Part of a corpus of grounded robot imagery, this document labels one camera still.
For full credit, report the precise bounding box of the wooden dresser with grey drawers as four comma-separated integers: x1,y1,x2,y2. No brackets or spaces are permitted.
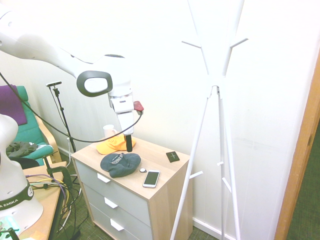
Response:
70,136,194,240

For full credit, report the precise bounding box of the yellow cable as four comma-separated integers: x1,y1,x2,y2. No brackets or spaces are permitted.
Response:
26,177,70,200

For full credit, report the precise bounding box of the purple cloth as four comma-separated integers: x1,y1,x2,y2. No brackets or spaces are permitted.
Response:
0,84,28,127

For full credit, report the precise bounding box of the green wooden armchair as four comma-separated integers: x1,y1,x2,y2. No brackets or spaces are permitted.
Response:
0,85,62,166

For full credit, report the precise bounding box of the light wooden robot table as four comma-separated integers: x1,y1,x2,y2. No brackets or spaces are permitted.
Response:
18,160,69,240

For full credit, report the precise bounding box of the dark olive garment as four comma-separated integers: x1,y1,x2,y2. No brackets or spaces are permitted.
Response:
5,140,39,160

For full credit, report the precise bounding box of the dark grey baseball cap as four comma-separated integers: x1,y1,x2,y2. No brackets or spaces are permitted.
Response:
100,152,142,179

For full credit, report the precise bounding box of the yellow baseball cap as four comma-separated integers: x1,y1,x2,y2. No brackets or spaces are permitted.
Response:
96,134,137,156

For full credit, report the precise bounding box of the white coat rack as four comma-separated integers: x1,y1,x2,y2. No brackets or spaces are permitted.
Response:
169,0,250,240

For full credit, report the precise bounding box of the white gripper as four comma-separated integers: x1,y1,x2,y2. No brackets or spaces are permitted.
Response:
109,94,136,153

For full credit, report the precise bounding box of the black camera tripod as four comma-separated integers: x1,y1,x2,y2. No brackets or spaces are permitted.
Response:
51,86,77,154

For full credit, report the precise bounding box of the purple cable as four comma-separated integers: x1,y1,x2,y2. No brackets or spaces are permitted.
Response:
25,173,70,201

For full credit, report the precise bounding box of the white drawer handle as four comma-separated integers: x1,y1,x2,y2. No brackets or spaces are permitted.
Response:
109,218,125,232
103,197,119,209
96,172,112,184

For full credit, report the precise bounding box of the white ceramic mug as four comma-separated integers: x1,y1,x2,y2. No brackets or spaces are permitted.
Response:
102,124,118,140

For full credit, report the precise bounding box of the black wallet with cross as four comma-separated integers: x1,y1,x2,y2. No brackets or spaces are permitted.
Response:
165,151,181,164

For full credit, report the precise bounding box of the white smartphone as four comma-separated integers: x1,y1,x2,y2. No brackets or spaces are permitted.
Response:
142,169,161,189

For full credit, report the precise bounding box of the dark green table clamp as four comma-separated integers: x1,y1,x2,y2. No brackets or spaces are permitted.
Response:
42,155,74,191

